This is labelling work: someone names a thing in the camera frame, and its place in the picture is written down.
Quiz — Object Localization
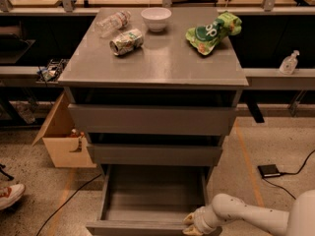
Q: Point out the white and orange sneaker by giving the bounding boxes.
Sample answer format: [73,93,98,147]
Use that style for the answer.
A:
[0,184,26,210]

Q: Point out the crushed green soda can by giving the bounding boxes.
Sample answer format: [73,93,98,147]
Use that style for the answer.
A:
[109,29,144,56]

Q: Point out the clear hand sanitizer bottle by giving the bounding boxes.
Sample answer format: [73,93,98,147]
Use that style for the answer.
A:
[280,50,299,75]

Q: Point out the black floor cable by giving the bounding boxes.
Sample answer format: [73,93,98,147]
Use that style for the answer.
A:
[34,173,103,236]

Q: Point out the grey three-drawer cabinet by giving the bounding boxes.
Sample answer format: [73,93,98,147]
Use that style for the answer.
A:
[57,6,250,236]

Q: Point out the black foot pedal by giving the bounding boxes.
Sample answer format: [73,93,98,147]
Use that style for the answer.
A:
[258,164,281,178]

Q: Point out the grey middle drawer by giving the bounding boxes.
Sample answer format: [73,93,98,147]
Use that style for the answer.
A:
[87,144,221,166]

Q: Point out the clear plastic water bottle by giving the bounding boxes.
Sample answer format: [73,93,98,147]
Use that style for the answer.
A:
[95,10,131,37]

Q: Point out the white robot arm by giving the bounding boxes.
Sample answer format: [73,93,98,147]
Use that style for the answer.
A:
[183,190,315,236]

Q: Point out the black pedal cable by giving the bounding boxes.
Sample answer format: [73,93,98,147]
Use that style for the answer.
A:
[263,147,315,201]

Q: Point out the open cardboard box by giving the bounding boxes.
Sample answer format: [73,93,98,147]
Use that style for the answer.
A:
[32,92,96,168]

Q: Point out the tray of small parts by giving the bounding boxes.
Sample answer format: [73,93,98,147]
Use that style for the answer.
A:
[37,59,68,84]

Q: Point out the grey drawer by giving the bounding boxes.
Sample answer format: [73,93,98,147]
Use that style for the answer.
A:
[87,144,221,166]
[86,165,209,236]
[69,104,236,136]

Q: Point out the grey bottom drawer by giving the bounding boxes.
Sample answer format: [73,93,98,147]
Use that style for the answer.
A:
[86,165,209,236]

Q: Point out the green chip bag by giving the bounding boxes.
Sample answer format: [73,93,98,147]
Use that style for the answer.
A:
[185,11,242,56]

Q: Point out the white ceramic bowl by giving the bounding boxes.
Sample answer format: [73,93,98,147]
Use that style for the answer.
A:
[141,7,172,32]

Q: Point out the grey top drawer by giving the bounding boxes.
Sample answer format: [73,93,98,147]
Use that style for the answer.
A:
[69,104,236,136]

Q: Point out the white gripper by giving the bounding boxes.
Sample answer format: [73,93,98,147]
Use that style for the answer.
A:
[182,206,217,236]

